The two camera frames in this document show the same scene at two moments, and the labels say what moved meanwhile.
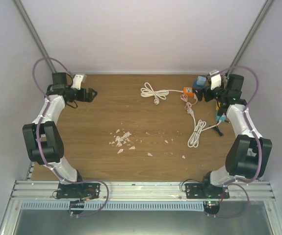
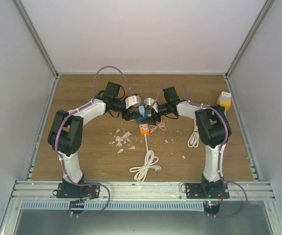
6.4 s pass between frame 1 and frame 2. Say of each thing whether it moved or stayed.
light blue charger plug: moved
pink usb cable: moved
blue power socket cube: moved
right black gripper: moved
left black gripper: moved
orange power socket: moved
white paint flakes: stayed
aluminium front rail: stayed
